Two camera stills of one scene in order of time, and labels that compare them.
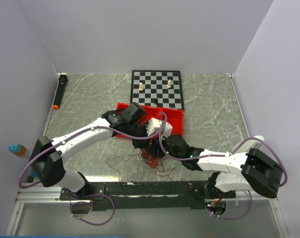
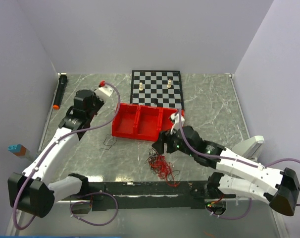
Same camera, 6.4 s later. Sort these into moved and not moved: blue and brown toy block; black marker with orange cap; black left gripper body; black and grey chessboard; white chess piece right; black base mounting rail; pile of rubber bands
Moved: black left gripper body; pile of rubber bands
Not moved: black and grey chessboard; black marker with orange cap; white chess piece right; blue and brown toy block; black base mounting rail
